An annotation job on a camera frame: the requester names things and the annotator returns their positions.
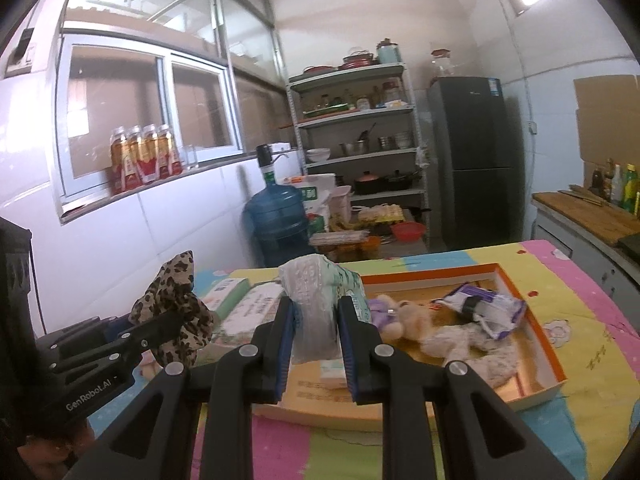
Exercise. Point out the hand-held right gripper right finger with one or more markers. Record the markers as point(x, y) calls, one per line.
point(348, 355)

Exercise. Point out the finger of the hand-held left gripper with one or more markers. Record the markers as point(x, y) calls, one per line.
point(80, 335)
point(115, 352)

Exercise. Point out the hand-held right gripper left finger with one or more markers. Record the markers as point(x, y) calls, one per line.
point(286, 350)

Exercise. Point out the orange-rimmed cardboard box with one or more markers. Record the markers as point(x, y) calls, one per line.
point(310, 390)

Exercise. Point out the clear green plastic packet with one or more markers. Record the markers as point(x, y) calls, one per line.
point(315, 310)

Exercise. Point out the beige plush bear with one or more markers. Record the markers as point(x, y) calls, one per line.
point(412, 320)

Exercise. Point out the leopard print scrunchie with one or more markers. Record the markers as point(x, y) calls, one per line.
point(175, 280)

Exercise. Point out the white floral scrunchie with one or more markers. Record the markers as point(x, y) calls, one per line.
point(495, 360)

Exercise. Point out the purple white packet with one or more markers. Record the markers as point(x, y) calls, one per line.
point(495, 310)

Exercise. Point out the floral tissue pack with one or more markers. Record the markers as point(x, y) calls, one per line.
point(250, 310)

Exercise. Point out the green white carton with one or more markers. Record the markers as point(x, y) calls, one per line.
point(225, 290)

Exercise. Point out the wrapped noodle bundle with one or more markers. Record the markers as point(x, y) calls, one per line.
point(337, 238)

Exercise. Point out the blue water jug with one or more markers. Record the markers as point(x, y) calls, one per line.
point(275, 220)

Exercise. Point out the red plastic basin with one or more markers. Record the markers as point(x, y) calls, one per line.
point(407, 232)

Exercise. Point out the bag of eggs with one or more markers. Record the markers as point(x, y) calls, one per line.
point(380, 214)

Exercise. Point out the white sack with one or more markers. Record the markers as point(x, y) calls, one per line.
point(310, 187)

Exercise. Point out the black pot with red lid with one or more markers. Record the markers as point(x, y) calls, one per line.
point(367, 184)

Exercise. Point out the black wok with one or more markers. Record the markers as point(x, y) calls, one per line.
point(400, 181)

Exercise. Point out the black water pump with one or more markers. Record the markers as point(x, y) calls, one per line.
point(263, 157)

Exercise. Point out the stack of white bowls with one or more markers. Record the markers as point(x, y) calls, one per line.
point(318, 155)

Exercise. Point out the glass tumbler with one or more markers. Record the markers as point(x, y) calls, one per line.
point(191, 157)

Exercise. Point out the dark refrigerator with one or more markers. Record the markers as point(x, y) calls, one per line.
point(475, 170)

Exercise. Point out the grey metal shelving unit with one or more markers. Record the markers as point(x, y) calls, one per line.
point(350, 116)

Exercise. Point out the sliding window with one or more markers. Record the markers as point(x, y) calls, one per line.
point(165, 110)

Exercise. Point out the grey kitchen counter cabinet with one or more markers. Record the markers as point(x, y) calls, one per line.
point(575, 255)

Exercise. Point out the wooden cutting board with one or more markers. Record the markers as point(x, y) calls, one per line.
point(590, 215)

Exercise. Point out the red pot with glass lid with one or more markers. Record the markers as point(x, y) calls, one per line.
point(357, 59)

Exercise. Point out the black induction cooker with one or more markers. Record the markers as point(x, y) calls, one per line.
point(630, 247)

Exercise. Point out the dark sauce bottle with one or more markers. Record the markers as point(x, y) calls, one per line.
point(597, 180)

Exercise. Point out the glass jar with red lid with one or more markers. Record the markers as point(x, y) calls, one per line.
point(442, 65)

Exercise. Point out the teal canister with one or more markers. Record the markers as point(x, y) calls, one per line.
point(389, 52)

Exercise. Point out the white bottle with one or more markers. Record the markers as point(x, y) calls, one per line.
point(617, 187)

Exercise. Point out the green bottle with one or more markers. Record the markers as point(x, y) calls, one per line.
point(631, 190)

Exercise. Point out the cardboard sheet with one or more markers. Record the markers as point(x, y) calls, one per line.
point(605, 125)

